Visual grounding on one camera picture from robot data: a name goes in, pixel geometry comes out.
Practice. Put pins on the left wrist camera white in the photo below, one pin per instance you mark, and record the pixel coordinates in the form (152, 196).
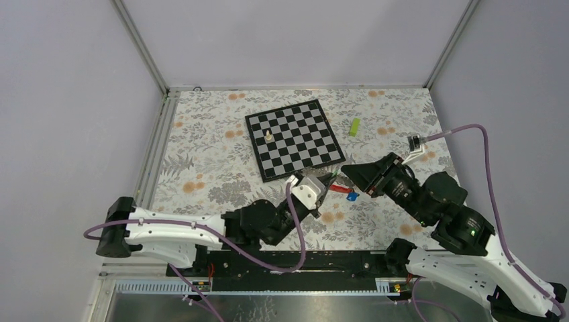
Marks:
(304, 190)

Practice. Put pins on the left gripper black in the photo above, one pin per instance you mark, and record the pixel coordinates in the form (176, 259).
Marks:
(327, 181)

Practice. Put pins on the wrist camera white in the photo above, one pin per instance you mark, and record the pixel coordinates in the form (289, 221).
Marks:
(304, 190)
(416, 149)

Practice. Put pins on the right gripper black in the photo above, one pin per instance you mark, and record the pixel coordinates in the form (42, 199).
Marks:
(373, 176)

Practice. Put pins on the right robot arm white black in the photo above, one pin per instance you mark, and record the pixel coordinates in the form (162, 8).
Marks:
(506, 289)

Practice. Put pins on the lime green block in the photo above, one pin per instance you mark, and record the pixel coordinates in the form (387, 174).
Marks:
(354, 127)

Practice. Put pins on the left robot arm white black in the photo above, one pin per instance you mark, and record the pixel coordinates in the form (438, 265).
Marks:
(129, 229)

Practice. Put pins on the black grey chessboard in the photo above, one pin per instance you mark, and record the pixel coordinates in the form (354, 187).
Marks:
(302, 135)

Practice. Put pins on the floral table mat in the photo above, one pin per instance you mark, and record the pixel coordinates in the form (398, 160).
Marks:
(209, 165)

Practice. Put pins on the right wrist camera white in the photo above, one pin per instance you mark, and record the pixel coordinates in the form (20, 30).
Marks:
(416, 149)

